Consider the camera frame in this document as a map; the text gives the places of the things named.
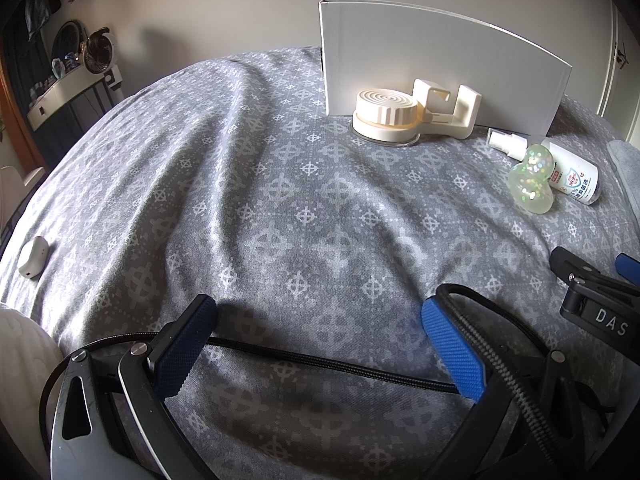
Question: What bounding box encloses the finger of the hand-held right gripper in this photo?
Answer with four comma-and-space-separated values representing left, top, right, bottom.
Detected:
614, 252, 640, 296
549, 246, 601, 286

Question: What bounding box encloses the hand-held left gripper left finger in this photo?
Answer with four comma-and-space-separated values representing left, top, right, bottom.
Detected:
50, 294, 218, 480

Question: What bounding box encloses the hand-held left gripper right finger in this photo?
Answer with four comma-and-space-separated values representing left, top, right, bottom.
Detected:
421, 296, 623, 480

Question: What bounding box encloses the clear spray bottle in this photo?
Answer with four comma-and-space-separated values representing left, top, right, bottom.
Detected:
487, 129, 601, 206

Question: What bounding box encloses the white storage box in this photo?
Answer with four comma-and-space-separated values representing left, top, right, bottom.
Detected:
318, 0, 573, 133

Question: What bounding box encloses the clear glitter squishy toy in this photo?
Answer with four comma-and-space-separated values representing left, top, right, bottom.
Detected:
507, 143, 557, 216

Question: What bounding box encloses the white pillow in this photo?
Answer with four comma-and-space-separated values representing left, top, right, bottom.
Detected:
0, 305, 63, 428

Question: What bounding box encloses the grey patterned bedsheet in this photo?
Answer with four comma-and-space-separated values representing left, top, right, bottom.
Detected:
0, 45, 640, 480

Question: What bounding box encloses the white earbuds case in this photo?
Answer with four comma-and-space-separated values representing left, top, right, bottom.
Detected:
19, 236, 50, 278

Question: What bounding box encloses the white door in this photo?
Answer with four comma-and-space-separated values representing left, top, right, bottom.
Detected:
597, 0, 640, 141

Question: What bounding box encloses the white chair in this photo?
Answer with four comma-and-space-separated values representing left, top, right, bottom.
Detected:
0, 165, 46, 231

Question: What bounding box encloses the cream suction cup holder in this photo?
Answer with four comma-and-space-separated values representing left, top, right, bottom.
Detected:
351, 79, 483, 147

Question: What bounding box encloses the orange wooden board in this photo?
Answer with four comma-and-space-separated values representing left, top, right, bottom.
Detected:
0, 80, 51, 171

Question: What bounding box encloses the small desk fan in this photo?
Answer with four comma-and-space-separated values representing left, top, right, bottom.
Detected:
82, 27, 116, 73

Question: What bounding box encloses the dark round fan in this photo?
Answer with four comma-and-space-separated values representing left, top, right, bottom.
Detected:
52, 20, 88, 61

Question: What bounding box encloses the black braided cable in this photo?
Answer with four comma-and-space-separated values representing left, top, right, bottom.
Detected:
39, 284, 616, 480

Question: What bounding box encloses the white wall shelf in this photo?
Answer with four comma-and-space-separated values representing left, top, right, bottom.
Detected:
27, 65, 123, 128

